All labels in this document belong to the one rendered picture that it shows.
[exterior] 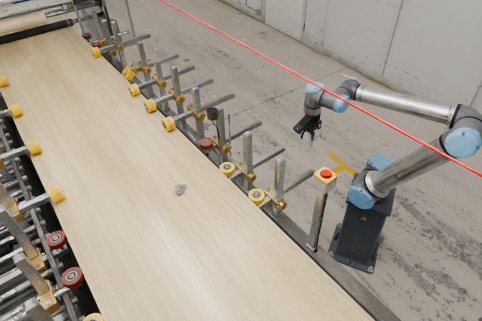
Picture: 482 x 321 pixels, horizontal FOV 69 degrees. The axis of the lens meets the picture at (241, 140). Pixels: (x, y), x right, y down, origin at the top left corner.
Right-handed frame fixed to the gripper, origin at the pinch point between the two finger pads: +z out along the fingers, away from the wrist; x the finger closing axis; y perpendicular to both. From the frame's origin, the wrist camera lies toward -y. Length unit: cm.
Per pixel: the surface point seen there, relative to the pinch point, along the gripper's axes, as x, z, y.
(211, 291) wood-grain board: -43, 4, -87
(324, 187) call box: -46, -25, -34
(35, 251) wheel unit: 20, 8, -142
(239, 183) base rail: 13.7, 23.9, -36.1
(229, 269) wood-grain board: -39, 4, -76
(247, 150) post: 6.3, -6.9, -35.1
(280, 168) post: -18.7, -13.9, -33.9
